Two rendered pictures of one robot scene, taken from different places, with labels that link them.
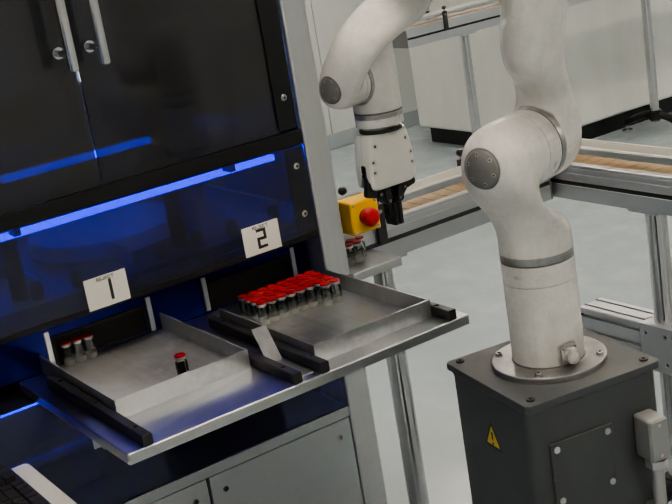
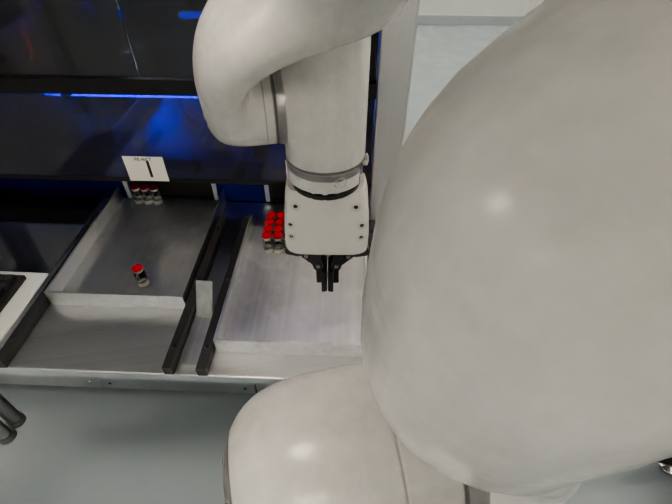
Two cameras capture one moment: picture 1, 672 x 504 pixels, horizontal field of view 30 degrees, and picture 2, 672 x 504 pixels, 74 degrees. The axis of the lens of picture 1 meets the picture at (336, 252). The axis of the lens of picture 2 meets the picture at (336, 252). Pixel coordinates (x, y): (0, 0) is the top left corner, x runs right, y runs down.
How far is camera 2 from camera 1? 1.83 m
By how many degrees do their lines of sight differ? 40
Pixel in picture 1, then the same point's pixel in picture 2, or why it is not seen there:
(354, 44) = (201, 49)
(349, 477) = not seen: hidden behind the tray
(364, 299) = (358, 275)
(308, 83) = (400, 33)
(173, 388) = (104, 300)
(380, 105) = (303, 159)
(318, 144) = (393, 105)
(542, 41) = (452, 462)
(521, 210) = not seen: outside the picture
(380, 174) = (299, 240)
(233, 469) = not seen: hidden behind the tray
